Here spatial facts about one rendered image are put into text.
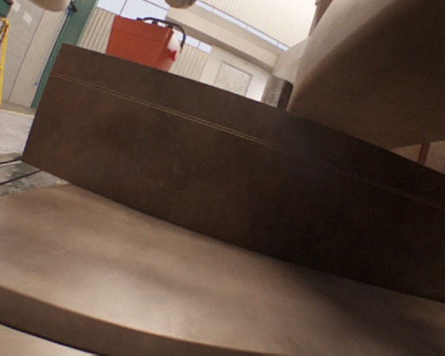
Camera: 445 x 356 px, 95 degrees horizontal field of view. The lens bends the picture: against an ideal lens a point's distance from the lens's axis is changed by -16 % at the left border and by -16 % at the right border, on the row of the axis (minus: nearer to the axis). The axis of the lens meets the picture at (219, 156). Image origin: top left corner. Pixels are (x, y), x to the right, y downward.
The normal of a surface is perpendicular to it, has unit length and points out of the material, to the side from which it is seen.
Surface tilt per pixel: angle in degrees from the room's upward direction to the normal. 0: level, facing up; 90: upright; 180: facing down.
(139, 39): 97
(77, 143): 90
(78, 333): 90
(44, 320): 90
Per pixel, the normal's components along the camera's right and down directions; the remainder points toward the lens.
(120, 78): -0.01, -0.03
